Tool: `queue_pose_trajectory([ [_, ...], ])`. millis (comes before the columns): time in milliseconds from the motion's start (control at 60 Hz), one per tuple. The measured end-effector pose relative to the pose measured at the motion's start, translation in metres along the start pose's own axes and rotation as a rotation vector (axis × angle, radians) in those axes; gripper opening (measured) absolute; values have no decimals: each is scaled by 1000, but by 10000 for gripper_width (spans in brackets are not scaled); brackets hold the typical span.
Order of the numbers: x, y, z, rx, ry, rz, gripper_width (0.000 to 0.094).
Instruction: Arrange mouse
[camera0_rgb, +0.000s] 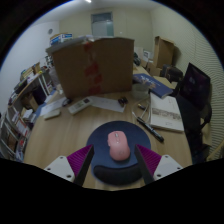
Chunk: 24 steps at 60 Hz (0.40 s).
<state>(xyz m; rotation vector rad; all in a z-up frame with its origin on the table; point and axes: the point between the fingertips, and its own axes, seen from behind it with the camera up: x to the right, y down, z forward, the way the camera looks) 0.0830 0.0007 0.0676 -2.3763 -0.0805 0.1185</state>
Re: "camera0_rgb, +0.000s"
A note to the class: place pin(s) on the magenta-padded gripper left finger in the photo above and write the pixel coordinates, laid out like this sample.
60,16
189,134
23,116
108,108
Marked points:
59,167

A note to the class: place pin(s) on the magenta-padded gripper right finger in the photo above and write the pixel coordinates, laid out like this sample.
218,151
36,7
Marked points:
166,166

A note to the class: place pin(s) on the pink computer mouse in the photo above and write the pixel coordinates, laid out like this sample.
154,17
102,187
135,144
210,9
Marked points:
118,146

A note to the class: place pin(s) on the blue round mouse pad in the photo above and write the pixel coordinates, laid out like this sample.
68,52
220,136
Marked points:
100,136

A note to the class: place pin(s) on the black marker pen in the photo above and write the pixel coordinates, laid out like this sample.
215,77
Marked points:
150,129

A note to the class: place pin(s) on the open white book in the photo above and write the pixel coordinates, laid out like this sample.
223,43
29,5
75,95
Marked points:
166,113

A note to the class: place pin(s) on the white book rack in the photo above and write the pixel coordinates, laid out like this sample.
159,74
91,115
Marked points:
15,133

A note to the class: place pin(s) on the white paper sheet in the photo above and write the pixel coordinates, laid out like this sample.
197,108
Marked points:
106,104
53,106

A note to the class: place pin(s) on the small black clip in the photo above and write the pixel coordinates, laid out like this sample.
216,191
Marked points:
66,102

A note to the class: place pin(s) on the small dark brown item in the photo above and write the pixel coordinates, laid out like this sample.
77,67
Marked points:
123,101

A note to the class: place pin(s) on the clear plastic container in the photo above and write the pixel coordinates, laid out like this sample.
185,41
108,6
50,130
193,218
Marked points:
140,91

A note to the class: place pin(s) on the blue hardcover book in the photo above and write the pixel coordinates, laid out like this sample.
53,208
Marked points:
156,86

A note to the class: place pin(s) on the wooden side desk shelf unit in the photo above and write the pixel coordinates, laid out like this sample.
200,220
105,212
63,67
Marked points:
30,83

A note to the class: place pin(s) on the black bag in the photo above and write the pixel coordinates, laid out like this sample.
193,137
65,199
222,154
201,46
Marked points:
172,73

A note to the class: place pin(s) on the large brown cardboard box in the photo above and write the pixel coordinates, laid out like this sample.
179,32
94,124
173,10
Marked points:
110,66

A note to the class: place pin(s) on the tall narrow cardboard box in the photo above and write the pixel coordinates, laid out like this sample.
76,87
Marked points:
164,51

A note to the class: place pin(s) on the blue and white cabinet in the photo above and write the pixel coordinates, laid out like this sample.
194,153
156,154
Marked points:
61,37

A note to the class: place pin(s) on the ceiling tube light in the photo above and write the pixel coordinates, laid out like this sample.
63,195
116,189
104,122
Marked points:
88,1

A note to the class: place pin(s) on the round wall clock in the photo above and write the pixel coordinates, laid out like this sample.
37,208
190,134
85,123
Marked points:
50,31

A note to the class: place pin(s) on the wall window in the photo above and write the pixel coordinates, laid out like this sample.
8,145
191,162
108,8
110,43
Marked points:
102,24

